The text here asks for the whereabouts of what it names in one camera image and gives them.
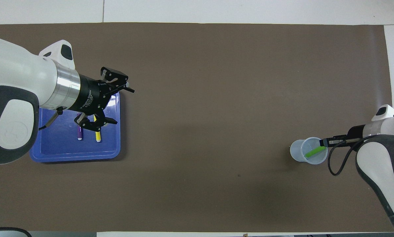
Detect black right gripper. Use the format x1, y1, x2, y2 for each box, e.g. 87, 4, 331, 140
320, 124, 365, 147

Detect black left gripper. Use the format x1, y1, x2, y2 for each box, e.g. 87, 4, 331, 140
69, 67, 135, 133

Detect green marker pen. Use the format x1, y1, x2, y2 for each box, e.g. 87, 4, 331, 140
305, 146, 327, 158

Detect yellow marker pen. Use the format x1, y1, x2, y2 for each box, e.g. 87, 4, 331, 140
94, 115, 101, 143

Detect blue plastic tray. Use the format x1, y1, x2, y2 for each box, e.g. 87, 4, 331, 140
30, 92, 121, 163

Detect translucent plastic cup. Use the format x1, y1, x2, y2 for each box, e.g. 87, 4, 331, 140
290, 137, 328, 165

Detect brown table mat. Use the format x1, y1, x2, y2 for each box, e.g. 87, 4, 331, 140
0, 22, 392, 232

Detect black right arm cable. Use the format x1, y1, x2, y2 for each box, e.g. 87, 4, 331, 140
328, 135, 394, 176

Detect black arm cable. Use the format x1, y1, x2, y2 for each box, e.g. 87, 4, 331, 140
39, 108, 64, 130
328, 135, 394, 176

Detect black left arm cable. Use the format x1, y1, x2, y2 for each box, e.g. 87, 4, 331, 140
39, 108, 64, 130

